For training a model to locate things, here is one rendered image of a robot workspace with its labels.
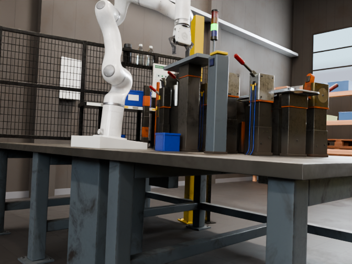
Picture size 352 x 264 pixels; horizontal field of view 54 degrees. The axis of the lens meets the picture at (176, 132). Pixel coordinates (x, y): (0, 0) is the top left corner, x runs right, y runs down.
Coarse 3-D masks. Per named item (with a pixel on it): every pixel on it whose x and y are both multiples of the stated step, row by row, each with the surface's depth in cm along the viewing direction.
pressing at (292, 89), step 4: (284, 88) 152; (288, 88) 150; (292, 88) 149; (276, 92) 156; (280, 92) 162; (284, 92) 161; (288, 92) 160; (292, 92) 160; (296, 92) 160; (300, 92) 159; (304, 92) 159; (308, 92) 158; (312, 92) 152; (316, 92) 154; (240, 96) 179; (244, 96) 176; (248, 96) 173; (240, 100) 193; (244, 100) 193; (248, 100) 192
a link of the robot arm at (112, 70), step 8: (104, 0) 194; (96, 8) 193; (104, 8) 191; (112, 8) 195; (96, 16) 194; (104, 16) 193; (112, 16) 194; (104, 24) 195; (112, 24) 195; (104, 32) 197; (112, 32) 195; (104, 40) 197; (112, 40) 195; (120, 40) 199; (112, 48) 193; (120, 48) 196; (104, 56) 194; (112, 56) 191; (104, 64) 189; (112, 64) 187; (120, 64) 189; (104, 72) 187; (112, 72) 185; (120, 72) 188; (112, 80) 187; (120, 80) 191
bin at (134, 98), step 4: (132, 92) 275; (136, 92) 277; (140, 92) 278; (128, 96) 274; (132, 96) 275; (136, 96) 276; (140, 96) 278; (128, 100) 274; (132, 100) 275; (136, 100) 276; (140, 100) 278; (128, 104) 274; (132, 104) 275; (136, 104) 276; (140, 104) 278
